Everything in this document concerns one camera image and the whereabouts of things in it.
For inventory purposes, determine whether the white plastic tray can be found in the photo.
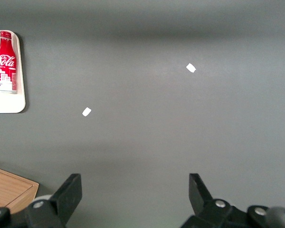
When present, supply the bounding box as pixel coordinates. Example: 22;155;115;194
0;30;26;114

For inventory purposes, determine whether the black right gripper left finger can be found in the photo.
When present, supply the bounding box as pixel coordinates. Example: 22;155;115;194
0;173;83;228

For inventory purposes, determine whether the wooden tray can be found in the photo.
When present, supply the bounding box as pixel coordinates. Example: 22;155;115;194
0;165;40;214

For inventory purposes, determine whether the red Coca-Cola bottle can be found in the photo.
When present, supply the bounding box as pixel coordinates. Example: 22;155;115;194
0;31;18;94

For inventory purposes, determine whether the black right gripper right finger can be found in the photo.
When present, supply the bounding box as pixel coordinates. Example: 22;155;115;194
180;173;285;228

